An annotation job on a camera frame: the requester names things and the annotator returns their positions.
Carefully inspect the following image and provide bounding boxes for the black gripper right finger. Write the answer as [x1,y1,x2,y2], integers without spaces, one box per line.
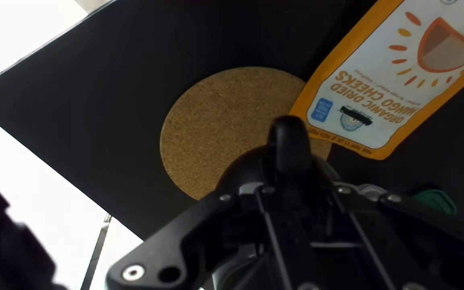
[215,115,339,199]

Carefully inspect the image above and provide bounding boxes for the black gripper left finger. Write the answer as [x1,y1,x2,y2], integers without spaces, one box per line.
[0,193,54,290]

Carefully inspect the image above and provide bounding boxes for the round cork coaster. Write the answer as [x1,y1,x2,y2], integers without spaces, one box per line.
[157,65,333,202]

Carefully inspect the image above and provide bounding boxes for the orange dried mango bag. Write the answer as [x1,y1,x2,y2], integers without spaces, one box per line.
[291,0,464,159]

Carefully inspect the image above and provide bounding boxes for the black side table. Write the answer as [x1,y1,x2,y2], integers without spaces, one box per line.
[0,0,464,235]

